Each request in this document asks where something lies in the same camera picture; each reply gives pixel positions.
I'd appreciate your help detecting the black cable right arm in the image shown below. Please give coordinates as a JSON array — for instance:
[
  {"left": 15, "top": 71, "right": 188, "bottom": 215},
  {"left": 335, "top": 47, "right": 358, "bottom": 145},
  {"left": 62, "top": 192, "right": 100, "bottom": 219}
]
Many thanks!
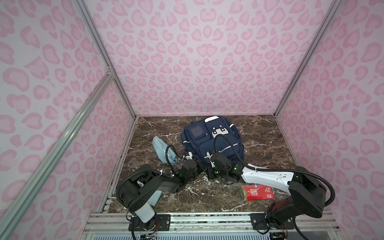
[{"left": 212, "top": 134, "right": 336, "bottom": 208}]

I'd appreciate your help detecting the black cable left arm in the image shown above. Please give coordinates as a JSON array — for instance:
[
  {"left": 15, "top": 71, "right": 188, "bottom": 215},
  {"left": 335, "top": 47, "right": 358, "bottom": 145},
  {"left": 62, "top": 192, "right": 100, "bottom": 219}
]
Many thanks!
[{"left": 115, "top": 144, "right": 184, "bottom": 208}]

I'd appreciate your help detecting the aluminium frame corner post left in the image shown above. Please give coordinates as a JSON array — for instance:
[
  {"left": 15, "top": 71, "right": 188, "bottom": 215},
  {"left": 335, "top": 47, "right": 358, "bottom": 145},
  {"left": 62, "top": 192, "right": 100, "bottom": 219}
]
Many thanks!
[{"left": 73, "top": 0, "right": 137, "bottom": 120}]

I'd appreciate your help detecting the navy blue student backpack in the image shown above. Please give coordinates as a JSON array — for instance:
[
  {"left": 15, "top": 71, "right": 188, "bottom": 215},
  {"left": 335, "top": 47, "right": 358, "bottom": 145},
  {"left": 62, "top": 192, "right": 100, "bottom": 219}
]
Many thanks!
[{"left": 181, "top": 116, "right": 245, "bottom": 166}]

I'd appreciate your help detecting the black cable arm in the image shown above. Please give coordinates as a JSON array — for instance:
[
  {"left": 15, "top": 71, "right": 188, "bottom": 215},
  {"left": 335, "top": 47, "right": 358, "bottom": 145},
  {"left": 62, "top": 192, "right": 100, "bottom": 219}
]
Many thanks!
[
  {"left": 212, "top": 134, "right": 336, "bottom": 208},
  {"left": 115, "top": 144, "right": 184, "bottom": 208}
]

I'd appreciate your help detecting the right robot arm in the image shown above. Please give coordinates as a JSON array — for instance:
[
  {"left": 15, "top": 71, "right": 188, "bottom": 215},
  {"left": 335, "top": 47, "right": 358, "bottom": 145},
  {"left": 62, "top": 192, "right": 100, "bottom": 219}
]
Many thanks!
[{"left": 210, "top": 153, "right": 327, "bottom": 229}]

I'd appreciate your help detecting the aluminium diagonal frame bar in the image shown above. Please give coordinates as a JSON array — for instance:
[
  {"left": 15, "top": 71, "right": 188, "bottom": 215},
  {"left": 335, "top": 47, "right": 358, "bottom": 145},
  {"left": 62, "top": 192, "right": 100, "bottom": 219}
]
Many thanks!
[{"left": 1, "top": 72, "right": 115, "bottom": 240}]

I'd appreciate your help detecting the grey calculator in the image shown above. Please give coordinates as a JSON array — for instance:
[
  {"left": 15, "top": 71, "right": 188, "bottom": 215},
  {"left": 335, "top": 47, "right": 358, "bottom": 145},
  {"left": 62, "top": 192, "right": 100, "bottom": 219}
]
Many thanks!
[{"left": 137, "top": 181, "right": 163, "bottom": 207}]

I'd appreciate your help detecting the teal water bottle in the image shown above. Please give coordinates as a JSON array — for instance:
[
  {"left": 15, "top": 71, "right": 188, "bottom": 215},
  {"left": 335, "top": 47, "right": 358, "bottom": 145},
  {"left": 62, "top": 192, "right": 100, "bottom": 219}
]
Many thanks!
[{"left": 152, "top": 136, "right": 178, "bottom": 166}]

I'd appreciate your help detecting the aluminium frame corner post right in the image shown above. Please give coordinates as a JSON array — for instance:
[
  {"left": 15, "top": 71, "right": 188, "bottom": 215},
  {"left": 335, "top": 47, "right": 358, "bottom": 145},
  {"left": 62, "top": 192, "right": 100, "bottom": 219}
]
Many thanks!
[{"left": 274, "top": 0, "right": 345, "bottom": 120}]

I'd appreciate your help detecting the aluminium frame corner post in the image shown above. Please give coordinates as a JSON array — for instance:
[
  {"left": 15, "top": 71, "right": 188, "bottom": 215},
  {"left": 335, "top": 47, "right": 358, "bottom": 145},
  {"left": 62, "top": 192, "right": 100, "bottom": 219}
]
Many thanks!
[
  {"left": 73, "top": 0, "right": 137, "bottom": 120},
  {"left": 274, "top": 0, "right": 345, "bottom": 120}
]

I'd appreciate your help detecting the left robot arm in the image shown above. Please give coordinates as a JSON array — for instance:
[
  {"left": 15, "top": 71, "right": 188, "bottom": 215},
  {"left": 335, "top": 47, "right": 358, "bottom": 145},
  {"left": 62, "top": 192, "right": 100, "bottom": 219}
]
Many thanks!
[{"left": 116, "top": 160, "right": 203, "bottom": 224}]

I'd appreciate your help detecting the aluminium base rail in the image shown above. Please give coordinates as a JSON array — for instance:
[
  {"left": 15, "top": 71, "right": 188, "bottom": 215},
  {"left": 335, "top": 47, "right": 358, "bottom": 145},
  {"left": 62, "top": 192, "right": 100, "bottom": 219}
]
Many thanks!
[{"left": 81, "top": 198, "right": 344, "bottom": 240}]

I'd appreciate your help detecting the red card box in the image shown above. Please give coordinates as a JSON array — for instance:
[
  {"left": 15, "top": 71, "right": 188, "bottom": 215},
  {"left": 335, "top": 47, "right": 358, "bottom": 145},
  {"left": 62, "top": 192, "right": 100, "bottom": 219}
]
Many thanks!
[{"left": 242, "top": 185, "right": 275, "bottom": 201}]

